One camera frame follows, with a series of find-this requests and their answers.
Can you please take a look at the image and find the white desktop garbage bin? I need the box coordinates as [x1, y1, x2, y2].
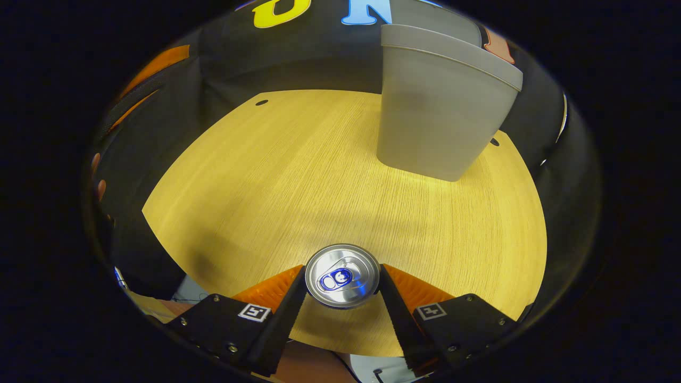
[376, 0, 524, 183]

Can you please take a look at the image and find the silver blue pop can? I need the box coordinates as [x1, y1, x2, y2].
[304, 243, 381, 310]

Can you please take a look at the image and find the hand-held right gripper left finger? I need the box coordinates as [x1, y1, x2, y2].
[167, 264, 309, 378]

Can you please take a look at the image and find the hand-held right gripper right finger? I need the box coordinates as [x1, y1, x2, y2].
[378, 263, 518, 377]

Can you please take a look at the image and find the black backdrop cloth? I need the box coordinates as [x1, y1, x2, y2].
[88, 0, 604, 330]

